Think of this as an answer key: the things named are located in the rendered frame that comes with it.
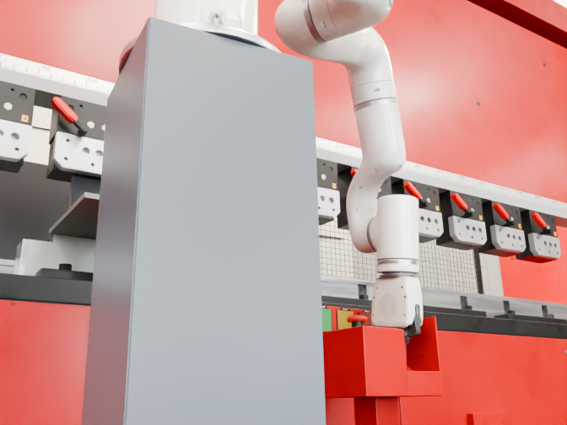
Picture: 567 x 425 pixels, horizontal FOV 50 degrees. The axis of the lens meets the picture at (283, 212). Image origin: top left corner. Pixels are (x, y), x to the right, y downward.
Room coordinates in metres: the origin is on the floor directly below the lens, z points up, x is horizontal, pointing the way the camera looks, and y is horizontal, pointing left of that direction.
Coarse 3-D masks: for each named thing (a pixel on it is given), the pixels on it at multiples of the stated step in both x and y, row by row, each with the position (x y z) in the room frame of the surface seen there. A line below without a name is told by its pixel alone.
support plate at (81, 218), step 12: (84, 192) 0.97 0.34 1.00; (84, 204) 1.01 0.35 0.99; (96, 204) 1.01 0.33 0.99; (72, 216) 1.07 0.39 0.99; (84, 216) 1.07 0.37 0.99; (96, 216) 1.07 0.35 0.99; (60, 228) 1.15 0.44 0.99; (72, 228) 1.15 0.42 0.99; (84, 228) 1.15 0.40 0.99; (96, 228) 1.15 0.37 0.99
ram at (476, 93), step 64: (0, 0) 1.09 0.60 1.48; (64, 0) 1.16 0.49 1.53; (128, 0) 1.24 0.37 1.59; (448, 0) 1.87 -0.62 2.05; (64, 64) 1.16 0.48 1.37; (320, 64) 1.55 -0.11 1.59; (448, 64) 1.85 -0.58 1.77; (512, 64) 2.05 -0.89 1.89; (320, 128) 1.54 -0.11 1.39; (448, 128) 1.83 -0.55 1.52; (512, 128) 2.02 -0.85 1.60
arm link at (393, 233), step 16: (384, 208) 1.16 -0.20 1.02; (400, 208) 1.14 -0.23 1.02; (416, 208) 1.16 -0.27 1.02; (368, 224) 1.20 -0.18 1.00; (384, 224) 1.16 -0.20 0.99; (400, 224) 1.15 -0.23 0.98; (416, 224) 1.16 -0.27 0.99; (368, 240) 1.21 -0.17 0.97; (384, 240) 1.16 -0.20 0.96; (400, 240) 1.15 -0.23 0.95; (416, 240) 1.16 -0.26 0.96; (384, 256) 1.17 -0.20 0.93; (400, 256) 1.15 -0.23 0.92; (416, 256) 1.17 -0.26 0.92
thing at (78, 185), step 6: (72, 180) 1.22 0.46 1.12; (78, 180) 1.22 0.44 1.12; (84, 180) 1.23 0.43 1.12; (90, 180) 1.24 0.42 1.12; (96, 180) 1.24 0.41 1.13; (72, 186) 1.22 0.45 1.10; (78, 186) 1.22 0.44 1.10; (84, 186) 1.23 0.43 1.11; (90, 186) 1.24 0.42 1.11; (96, 186) 1.24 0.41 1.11; (72, 192) 1.22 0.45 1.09; (78, 192) 1.22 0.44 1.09; (90, 192) 1.24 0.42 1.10; (96, 192) 1.24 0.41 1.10; (72, 198) 1.22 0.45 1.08; (72, 204) 1.22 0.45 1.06
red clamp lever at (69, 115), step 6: (54, 102) 1.12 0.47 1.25; (60, 102) 1.12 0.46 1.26; (60, 108) 1.13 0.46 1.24; (66, 108) 1.13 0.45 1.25; (66, 114) 1.14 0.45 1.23; (72, 114) 1.14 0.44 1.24; (66, 120) 1.15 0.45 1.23; (72, 120) 1.14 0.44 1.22; (78, 126) 1.15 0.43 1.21; (84, 126) 1.15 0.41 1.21; (78, 132) 1.17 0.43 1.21; (84, 132) 1.16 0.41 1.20
